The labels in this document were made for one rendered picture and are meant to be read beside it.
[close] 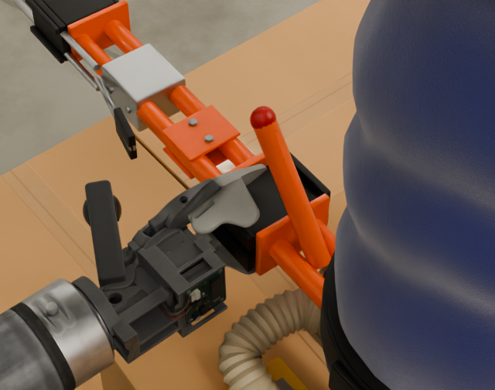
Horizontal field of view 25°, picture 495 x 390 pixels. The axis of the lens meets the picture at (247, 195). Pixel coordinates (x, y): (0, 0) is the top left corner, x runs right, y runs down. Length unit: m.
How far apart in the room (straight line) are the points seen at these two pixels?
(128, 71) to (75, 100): 1.53
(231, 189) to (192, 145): 0.09
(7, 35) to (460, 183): 2.36
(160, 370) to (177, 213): 0.19
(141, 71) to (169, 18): 1.73
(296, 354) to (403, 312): 0.41
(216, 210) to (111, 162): 0.82
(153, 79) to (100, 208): 0.19
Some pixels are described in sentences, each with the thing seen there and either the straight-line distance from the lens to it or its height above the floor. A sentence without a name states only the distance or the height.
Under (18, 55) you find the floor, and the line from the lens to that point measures 2.86.
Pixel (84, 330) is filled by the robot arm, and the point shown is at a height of 1.10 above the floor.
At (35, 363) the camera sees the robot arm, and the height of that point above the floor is 1.10.
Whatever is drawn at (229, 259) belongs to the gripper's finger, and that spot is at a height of 1.04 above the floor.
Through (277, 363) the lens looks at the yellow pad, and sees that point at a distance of 1.10.
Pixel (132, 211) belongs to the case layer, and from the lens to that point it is 1.76.
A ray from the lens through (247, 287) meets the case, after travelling 1.18.
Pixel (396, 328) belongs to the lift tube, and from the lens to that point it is 0.74.
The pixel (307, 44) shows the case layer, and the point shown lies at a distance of 2.02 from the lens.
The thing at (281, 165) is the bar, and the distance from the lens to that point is 0.99.
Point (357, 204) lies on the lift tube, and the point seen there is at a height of 1.36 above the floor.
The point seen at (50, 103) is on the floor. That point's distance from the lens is 2.72.
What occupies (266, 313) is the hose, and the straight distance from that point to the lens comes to 1.05.
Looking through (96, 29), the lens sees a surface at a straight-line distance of 1.25.
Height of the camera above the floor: 1.90
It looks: 50 degrees down
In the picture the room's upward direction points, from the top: straight up
